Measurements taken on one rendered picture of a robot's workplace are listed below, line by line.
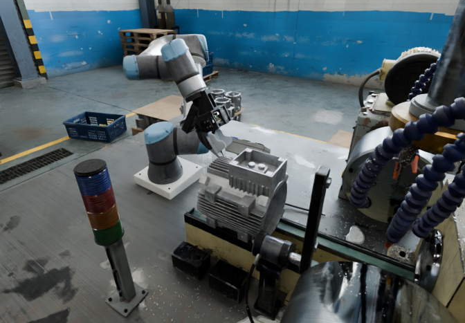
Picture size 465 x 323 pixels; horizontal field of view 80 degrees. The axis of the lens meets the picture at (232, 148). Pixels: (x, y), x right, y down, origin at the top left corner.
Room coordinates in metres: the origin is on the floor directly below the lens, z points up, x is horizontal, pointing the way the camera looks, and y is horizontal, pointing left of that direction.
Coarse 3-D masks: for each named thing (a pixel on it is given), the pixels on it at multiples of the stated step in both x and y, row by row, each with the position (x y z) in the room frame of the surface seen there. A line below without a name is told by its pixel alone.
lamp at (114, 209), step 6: (114, 204) 0.47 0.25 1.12; (108, 210) 0.45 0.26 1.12; (114, 210) 0.46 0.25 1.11; (90, 216) 0.44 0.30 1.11; (96, 216) 0.44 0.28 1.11; (102, 216) 0.44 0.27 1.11; (108, 216) 0.44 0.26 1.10; (114, 216) 0.46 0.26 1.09; (90, 222) 0.45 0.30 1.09; (96, 222) 0.44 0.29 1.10; (102, 222) 0.44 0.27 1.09; (108, 222) 0.44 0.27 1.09; (114, 222) 0.45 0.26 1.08; (96, 228) 0.44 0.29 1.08; (102, 228) 0.44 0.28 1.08
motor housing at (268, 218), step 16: (224, 160) 0.67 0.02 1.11; (224, 176) 0.62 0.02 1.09; (224, 192) 0.58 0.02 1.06; (240, 192) 0.57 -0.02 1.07; (208, 208) 0.57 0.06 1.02; (224, 208) 0.55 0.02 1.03; (256, 208) 0.53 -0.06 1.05; (272, 208) 0.64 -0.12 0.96; (224, 224) 0.56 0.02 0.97; (240, 224) 0.52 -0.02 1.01; (256, 224) 0.51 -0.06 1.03; (272, 224) 0.59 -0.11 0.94
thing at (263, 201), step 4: (228, 156) 0.72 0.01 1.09; (204, 176) 0.62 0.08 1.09; (208, 176) 0.62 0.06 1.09; (288, 176) 0.64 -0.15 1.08; (200, 180) 0.61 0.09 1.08; (204, 180) 0.61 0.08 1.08; (208, 180) 0.62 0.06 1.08; (204, 184) 0.60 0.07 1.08; (260, 196) 0.53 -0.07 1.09; (264, 196) 0.53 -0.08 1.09; (260, 200) 0.53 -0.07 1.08; (264, 200) 0.52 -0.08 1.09; (268, 200) 0.52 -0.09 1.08; (260, 204) 0.52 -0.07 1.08; (264, 204) 0.51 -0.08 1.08; (268, 204) 0.53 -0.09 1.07; (204, 216) 0.61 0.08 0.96
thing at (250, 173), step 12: (240, 156) 0.64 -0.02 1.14; (252, 156) 0.67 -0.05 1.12; (264, 156) 0.65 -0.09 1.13; (276, 156) 0.63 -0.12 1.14; (228, 168) 0.59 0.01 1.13; (240, 168) 0.58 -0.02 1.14; (252, 168) 0.60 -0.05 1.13; (264, 168) 0.60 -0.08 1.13; (276, 168) 0.62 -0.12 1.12; (240, 180) 0.57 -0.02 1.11; (252, 180) 0.56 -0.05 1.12; (264, 180) 0.54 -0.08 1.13; (276, 180) 0.56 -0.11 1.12; (252, 192) 0.56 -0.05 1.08; (264, 192) 0.54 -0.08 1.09
